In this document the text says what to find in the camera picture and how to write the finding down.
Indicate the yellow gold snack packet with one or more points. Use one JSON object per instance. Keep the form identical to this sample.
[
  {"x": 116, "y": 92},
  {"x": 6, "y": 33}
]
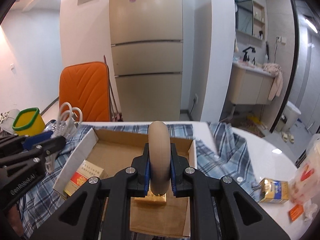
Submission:
[{"x": 274, "y": 191}]

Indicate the plastic snack bag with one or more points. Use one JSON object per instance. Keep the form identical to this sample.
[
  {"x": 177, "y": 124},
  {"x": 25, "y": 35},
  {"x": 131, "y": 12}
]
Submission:
[{"x": 305, "y": 184}]

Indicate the black bathroom faucet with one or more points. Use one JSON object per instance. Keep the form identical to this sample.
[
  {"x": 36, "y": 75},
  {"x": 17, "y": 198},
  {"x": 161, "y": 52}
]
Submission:
[{"x": 246, "y": 55}]

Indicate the orange small card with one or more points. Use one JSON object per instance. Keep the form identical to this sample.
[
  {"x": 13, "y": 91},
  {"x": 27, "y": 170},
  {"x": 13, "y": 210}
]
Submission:
[{"x": 296, "y": 212}]

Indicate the blue plaid shirt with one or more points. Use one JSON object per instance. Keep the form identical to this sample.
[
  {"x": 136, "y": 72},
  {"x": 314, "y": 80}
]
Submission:
[{"x": 230, "y": 158}]

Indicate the white toilet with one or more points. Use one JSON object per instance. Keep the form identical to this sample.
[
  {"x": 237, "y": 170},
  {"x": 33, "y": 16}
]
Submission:
[{"x": 291, "y": 113}]

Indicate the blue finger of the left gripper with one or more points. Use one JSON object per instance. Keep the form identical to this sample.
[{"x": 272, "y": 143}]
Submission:
[{"x": 36, "y": 139}]

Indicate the red and cream cigarette pack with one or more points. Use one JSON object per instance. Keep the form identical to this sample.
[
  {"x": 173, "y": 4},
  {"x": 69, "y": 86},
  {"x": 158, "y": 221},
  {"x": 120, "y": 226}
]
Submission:
[{"x": 85, "y": 171}]

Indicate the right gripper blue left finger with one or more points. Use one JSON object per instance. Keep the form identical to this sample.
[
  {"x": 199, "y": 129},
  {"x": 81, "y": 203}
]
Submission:
[{"x": 139, "y": 186}]

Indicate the yellow bin with green rim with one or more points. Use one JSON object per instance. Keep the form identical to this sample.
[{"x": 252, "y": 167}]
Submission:
[{"x": 28, "y": 122}]

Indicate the beige three-door refrigerator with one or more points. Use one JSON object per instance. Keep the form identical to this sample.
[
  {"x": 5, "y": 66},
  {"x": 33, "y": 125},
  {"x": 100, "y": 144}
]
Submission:
[{"x": 147, "y": 54}]

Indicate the pink towel on vanity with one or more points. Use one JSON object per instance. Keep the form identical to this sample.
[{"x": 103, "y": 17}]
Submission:
[{"x": 277, "y": 85}]

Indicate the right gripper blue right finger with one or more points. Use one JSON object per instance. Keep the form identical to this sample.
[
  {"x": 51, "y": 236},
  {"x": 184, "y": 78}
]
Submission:
[{"x": 178, "y": 164}]

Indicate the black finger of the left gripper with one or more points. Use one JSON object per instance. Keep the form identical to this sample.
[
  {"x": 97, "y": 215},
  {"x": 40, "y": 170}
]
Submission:
[{"x": 49, "y": 147}]

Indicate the cardboard box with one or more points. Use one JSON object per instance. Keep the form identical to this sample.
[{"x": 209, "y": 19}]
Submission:
[{"x": 113, "y": 151}]

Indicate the bathroom vanity cabinet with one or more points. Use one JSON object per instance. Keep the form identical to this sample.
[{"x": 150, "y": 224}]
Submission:
[{"x": 249, "y": 85}]

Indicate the gold cigarette pack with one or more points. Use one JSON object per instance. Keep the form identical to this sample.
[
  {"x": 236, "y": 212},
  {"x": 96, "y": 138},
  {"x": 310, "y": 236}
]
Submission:
[{"x": 152, "y": 199}]

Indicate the beige round silicone disc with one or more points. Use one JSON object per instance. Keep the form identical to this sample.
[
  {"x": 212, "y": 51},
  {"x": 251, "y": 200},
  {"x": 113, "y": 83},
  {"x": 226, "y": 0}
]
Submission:
[{"x": 160, "y": 157}]

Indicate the bathroom mirror cabinet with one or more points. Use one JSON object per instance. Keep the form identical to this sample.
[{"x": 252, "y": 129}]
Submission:
[{"x": 250, "y": 18}]

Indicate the person's left hand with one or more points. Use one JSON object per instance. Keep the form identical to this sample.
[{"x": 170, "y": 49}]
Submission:
[{"x": 14, "y": 220}]

